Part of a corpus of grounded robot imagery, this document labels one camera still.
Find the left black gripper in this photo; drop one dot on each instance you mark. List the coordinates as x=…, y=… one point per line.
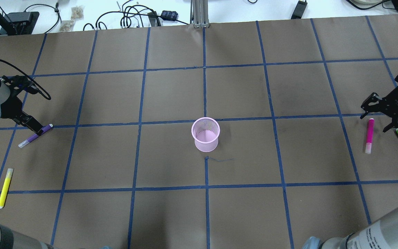
x=11, y=107

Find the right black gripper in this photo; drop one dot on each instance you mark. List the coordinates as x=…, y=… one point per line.
x=397, y=98

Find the purple pen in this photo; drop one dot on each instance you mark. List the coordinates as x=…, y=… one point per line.
x=35, y=136

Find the pink pen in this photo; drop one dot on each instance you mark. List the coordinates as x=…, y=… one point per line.
x=369, y=135

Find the pink mesh cup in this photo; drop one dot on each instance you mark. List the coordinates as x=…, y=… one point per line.
x=205, y=132

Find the yellow pen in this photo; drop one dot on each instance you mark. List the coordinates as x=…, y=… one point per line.
x=5, y=187

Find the black power adapter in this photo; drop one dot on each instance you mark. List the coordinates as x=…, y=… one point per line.
x=299, y=9

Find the aluminium frame post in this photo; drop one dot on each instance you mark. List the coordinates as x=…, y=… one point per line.
x=199, y=14

